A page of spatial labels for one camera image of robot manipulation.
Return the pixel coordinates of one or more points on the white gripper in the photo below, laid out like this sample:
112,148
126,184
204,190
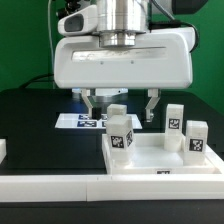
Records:
159,59

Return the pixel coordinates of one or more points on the white square table top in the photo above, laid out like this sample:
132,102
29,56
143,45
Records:
149,157

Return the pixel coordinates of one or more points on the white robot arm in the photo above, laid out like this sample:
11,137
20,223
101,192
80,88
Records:
132,44

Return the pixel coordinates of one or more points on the white plate with fiducial tags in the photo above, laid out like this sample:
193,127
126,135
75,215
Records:
80,121

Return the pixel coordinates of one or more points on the white front fence bar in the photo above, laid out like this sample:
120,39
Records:
72,188

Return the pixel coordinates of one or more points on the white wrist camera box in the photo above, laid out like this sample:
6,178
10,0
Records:
79,23

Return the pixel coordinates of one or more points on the black camera stand pole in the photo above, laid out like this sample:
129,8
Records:
71,6

